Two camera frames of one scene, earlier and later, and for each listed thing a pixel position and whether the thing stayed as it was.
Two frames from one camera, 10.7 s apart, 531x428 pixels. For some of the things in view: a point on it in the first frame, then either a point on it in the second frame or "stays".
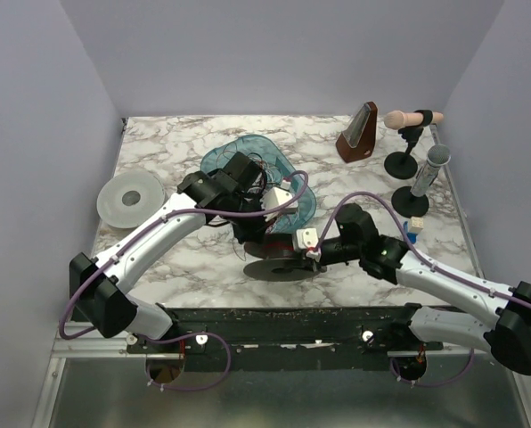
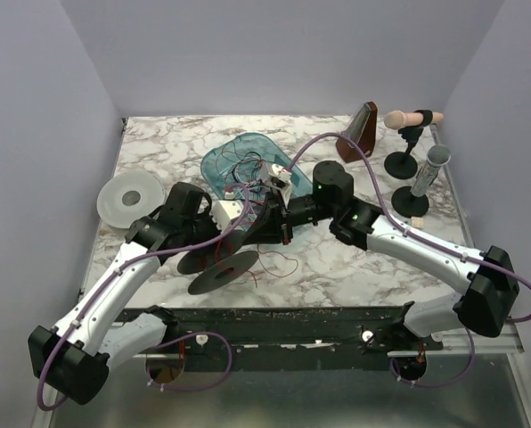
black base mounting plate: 280,339 stays
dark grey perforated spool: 274,259 → 217,264
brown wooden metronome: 357,140 stays
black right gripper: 321,257 → 284,221
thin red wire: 279,245 → 216,257
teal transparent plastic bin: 274,162 stays
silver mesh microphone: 437,155 stays
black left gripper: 246,227 → 224,234
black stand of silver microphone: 407,204 stays
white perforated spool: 129,199 stays
